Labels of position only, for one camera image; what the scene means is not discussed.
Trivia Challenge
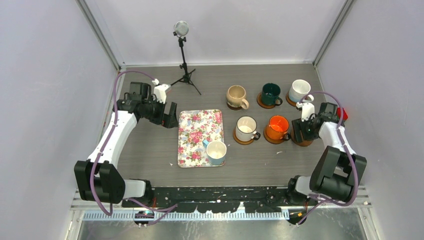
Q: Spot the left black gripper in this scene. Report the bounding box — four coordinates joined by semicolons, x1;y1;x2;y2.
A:
141;95;179;129

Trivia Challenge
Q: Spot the floral serving tray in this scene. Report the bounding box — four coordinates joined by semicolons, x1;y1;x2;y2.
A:
177;109;225;168

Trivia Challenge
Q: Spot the orange mug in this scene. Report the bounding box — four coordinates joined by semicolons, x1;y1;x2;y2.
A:
265;115;291;142

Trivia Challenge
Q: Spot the white mug blue base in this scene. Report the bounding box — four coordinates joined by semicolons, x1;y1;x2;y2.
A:
288;79;314;103

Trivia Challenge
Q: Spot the dark green mug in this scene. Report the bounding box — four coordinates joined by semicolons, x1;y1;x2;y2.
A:
260;83;283;107

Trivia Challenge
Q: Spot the white light blue mug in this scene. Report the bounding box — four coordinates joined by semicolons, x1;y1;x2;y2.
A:
202;140;227;166

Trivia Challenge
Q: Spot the white mug brown rim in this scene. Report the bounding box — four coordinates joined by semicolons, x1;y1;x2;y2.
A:
235;116;261;143

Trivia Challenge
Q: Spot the beige mug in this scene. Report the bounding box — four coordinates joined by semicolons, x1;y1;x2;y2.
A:
226;85;250;110

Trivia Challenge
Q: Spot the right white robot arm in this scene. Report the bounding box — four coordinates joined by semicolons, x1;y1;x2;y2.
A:
285;102;367;205

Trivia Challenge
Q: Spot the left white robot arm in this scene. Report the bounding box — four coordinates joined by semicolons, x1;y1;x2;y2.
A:
74;79;179;207

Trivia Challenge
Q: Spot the dark brown wooden coaster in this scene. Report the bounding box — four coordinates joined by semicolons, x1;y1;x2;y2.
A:
226;103;243;111

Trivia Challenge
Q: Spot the colourful toy block stack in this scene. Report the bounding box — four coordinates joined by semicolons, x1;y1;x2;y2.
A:
336;107;348;121

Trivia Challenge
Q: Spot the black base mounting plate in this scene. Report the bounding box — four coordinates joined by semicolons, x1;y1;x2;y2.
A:
135;186;317;214

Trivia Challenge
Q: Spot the microphone on black tripod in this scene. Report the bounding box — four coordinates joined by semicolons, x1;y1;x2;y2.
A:
171;20;202;95

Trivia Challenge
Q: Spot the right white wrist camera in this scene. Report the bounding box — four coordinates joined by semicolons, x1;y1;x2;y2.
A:
296;102;315;122

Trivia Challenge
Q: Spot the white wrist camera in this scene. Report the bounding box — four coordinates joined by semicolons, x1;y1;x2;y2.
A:
152;78;172;104
296;102;315;122

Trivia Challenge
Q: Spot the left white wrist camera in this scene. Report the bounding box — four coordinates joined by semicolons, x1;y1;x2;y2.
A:
152;78;172;104

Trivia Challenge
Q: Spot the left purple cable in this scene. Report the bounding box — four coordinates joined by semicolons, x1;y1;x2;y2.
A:
90;69;178;227

